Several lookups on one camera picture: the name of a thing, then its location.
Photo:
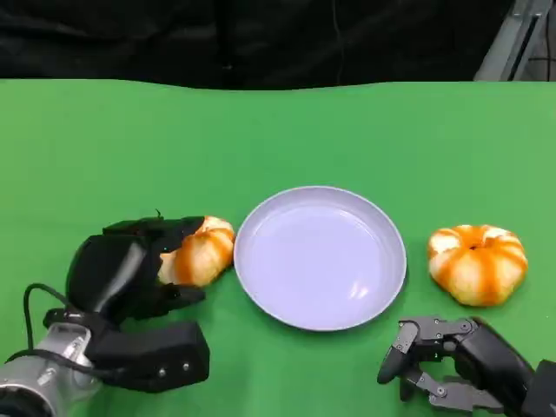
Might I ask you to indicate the green table cloth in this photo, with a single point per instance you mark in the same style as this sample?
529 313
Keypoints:
278 143

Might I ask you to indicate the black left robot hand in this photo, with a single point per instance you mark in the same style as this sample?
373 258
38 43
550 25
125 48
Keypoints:
113 273

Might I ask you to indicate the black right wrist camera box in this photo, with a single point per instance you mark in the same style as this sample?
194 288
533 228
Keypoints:
543 388

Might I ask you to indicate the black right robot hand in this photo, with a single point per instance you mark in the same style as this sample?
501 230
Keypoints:
486 360

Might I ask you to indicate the black backdrop curtain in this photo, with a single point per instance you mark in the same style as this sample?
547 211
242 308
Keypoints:
217 39

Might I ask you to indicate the grey metal frame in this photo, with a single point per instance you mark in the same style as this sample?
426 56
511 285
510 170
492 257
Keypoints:
508 48

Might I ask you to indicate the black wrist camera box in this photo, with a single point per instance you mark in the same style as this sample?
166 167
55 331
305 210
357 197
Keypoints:
543 388
165 356

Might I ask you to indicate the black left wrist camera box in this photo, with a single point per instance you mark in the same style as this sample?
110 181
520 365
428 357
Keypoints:
165 356

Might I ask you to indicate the orange white toy bread roll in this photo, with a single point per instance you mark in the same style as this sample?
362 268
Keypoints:
204 256
478 266

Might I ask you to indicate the lilac plate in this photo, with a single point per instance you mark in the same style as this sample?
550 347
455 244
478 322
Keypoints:
320 258

